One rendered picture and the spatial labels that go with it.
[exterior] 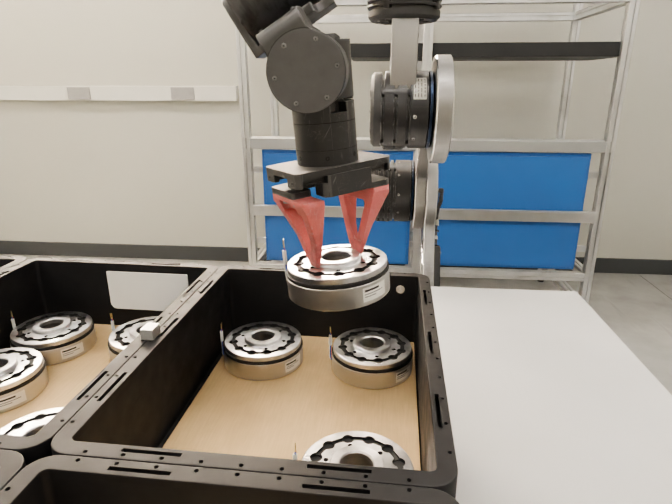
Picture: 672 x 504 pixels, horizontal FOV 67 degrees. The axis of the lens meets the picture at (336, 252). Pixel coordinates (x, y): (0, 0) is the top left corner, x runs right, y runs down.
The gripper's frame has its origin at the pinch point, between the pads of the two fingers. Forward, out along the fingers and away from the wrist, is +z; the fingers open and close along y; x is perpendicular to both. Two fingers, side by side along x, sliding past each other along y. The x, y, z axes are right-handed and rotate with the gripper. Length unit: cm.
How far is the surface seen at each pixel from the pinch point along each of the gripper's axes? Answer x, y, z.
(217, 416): 7.1, -13.0, 18.0
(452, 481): -21.5, -5.3, 9.3
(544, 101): 160, 249, 13
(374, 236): 152, 113, 63
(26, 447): -2.5, -29.1, 6.8
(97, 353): 29.3, -22.1, 16.8
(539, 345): 13, 51, 37
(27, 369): 23.3, -29.8, 13.0
